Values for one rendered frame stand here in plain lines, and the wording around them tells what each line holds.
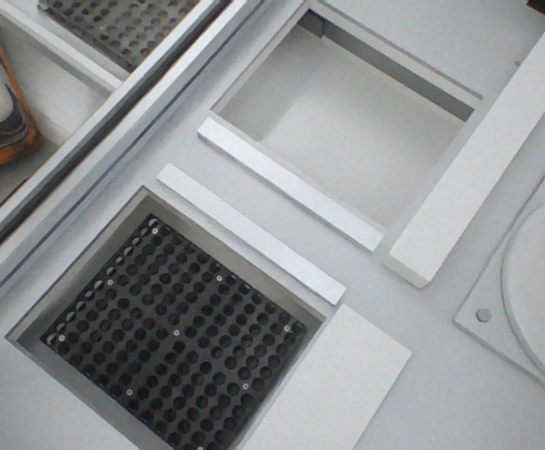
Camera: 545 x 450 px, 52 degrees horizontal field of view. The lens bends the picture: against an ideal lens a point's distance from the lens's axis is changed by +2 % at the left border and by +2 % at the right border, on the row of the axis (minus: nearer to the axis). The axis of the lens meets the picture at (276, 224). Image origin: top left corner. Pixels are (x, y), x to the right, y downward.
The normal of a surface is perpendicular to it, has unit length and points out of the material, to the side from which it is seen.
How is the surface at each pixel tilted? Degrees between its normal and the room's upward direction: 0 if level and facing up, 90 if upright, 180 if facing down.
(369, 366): 0
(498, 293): 0
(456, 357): 0
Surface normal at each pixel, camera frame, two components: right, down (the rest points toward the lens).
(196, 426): 0.03, -0.32
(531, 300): -1.00, 0.08
